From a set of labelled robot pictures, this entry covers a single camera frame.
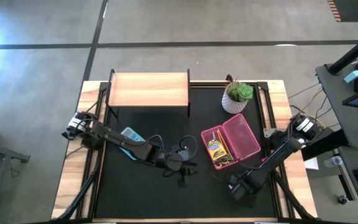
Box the white paper sheet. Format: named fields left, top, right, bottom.
left=303, top=157, right=319, bottom=171

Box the wooden shelf with black frame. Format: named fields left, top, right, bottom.
left=106, top=68, right=191, bottom=119

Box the pink transparent pencil case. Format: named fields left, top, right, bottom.
left=200, top=113, right=262, bottom=171

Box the orange wooden pencil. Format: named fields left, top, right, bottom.
left=216, top=128, right=231, bottom=156

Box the yellow green crayon box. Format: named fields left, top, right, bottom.
left=206, top=138, right=231, bottom=162

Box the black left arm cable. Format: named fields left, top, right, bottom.
left=140, top=134, right=199, bottom=164

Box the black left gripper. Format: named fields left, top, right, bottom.
left=163, top=149, right=199, bottom=177

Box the teal calculator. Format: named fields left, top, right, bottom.
left=119, top=126, right=146, bottom=161

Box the light blue small box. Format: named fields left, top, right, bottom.
left=343, top=70, right=358, bottom=84

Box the succulent in patterned white pot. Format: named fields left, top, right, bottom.
left=221, top=79, right=255, bottom=114

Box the black side desk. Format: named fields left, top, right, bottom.
left=300, top=60, right=358, bottom=224

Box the clear water bottle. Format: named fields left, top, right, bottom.
left=323, top=155, right=344, bottom=168

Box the black round pole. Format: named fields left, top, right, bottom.
left=327, top=27, right=358, bottom=75

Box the black aluminium table frame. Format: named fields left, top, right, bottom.
left=50, top=80, right=318, bottom=223

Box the dark mat with orange border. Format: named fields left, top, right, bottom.
left=327, top=0, right=358, bottom=22

